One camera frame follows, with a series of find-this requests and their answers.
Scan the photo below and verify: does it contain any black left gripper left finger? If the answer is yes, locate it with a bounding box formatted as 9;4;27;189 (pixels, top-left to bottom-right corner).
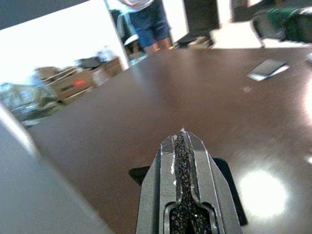
136;133;182;234

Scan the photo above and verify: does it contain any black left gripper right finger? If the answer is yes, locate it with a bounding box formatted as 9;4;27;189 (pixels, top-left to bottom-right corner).
181;133;244;234

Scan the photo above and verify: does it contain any black key fob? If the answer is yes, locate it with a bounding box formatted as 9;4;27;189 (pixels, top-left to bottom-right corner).
128;157;249;226

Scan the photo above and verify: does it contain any light grey foreground panel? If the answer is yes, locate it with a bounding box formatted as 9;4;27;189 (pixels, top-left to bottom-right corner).
0;101;116;234

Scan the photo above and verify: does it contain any brown cardboard box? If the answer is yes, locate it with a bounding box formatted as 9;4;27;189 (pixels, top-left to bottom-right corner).
35;57;124;106

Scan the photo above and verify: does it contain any white paper sheet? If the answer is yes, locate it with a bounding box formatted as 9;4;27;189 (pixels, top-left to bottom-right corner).
246;63;291;82

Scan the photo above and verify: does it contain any clear plastic water bottle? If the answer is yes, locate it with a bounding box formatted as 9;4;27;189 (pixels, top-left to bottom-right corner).
97;45;115;62

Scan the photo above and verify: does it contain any crumpled grey plastic bag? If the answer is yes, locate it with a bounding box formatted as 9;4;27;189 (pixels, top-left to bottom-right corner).
0;82;59;128

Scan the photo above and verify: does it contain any person in blue shorts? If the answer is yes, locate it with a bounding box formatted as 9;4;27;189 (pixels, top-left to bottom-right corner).
116;0;174;53

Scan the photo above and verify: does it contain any black cabinet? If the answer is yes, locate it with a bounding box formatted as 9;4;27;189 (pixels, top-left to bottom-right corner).
182;0;220;44

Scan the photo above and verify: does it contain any green and black bag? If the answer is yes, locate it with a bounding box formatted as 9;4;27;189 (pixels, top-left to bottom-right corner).
252;6;312;47

